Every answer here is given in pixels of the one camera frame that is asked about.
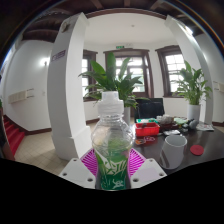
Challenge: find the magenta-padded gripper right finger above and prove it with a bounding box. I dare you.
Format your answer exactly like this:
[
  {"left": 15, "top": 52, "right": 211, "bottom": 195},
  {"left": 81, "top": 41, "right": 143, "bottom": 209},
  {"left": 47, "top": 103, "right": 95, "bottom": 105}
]
[{"left": 128, "top": 148, "right": 168, "bottom": 190}]

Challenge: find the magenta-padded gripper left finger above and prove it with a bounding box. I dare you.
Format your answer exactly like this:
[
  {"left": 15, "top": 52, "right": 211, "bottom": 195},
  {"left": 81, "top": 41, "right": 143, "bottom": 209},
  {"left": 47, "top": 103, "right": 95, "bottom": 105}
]
[{"left": 58, "top": 148, "right": 99, "bottom": 190}]

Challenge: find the clear green-labelled drink bottle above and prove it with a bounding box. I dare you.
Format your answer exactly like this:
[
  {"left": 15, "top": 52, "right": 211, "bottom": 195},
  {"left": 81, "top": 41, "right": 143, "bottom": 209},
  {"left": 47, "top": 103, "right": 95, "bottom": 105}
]
[{"left": 90, "top": 90, "right": 136, "bottom": 192}]

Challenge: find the white mug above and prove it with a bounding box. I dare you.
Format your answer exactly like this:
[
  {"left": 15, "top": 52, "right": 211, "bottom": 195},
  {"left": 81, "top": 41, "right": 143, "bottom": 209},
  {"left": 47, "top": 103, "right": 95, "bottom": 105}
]
[{"left": 159, "top": 134, "right": 188, "bottom": 171}]

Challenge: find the red plastic box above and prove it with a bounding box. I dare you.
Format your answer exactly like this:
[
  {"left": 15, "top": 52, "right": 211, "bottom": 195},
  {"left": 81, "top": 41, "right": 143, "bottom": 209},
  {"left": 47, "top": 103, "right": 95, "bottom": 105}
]
[{"left": 134, "top": 122, "right": 161, "bottom": 138}]

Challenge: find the flat black device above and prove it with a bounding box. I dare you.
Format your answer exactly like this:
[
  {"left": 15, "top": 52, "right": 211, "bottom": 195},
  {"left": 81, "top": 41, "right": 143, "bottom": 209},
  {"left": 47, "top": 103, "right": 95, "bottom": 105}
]
[{"left": 163, "top": 129, "right": 181, "bottom": 136}]

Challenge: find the brown tray with white cups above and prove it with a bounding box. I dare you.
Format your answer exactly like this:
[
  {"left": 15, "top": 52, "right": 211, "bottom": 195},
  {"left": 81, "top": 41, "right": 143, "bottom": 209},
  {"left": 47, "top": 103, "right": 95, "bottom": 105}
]
[{"left": 156, "top": 114, "right": 179, "bottom": 131}]

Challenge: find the green box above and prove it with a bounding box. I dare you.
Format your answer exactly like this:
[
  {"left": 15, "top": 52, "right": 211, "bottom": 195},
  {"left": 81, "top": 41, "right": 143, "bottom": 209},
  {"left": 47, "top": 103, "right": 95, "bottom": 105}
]
[{"left": 135, "top": 117, "right": 159, "bottom": 125}]

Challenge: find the flat round red coaster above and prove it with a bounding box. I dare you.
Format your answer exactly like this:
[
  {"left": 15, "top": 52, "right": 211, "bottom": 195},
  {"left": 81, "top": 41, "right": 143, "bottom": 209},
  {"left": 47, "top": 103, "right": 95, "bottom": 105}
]
[{"left": 189, "top": 144, "right": 205, "bottom": 157}]

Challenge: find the green notebook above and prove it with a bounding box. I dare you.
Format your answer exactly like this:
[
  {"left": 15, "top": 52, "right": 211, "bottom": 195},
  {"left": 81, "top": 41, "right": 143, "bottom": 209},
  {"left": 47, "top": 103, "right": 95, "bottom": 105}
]
[{"left": 173, "top": 117, "right": 189, "bottom": 125}]

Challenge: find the red carpeted staircase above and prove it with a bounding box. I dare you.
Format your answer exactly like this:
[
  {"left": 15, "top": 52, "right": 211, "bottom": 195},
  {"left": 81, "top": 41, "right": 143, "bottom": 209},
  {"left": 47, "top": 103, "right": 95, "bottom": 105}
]
[{"left": 3, "top": 114, "right": 26, "bottom": 158}]

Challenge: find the printed paper sheet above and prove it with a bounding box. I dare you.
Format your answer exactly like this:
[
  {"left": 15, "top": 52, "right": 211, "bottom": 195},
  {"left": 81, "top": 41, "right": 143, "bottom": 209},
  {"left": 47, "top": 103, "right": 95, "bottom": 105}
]
[{"left": 196, "top": 122, "right": 215, "bottom": 132}]

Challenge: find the leafy plant in white pot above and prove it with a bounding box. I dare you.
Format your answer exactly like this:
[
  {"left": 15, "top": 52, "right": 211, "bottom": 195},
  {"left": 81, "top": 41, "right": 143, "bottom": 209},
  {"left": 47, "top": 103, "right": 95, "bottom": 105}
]
[
  {"left": 174, "top": 60, "right": 213, "bottom": 123},
  {"left": 79, "top": 52, "right": 149, "bottom": 126}
]

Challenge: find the wooden framed window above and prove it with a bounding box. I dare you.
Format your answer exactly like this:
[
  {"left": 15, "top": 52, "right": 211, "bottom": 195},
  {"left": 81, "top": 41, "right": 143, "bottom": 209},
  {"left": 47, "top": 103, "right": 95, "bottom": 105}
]
[
  {"left": 155, "top": 45, "right": 188, "bottom": 98},
  {"left": 81, "top": 49, "right": 98, "bottom": 102}
]

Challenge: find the wooden double glass door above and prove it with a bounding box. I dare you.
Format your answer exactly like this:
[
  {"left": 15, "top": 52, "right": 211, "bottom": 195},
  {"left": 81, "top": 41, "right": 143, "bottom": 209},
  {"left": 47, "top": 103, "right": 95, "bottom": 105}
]
[{"left": 103, "top": 48, "right": 154, "bottom": 99}]

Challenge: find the white wall radiator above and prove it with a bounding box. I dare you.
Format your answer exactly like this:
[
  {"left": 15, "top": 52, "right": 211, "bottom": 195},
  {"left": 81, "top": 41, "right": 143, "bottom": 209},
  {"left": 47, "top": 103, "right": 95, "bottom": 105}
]
[
  {"left": 213, "top": 80, "right": 224, "bottom": 93},
  {"left": 8, "top": 88, "right": 36, "bottom": 104}
]

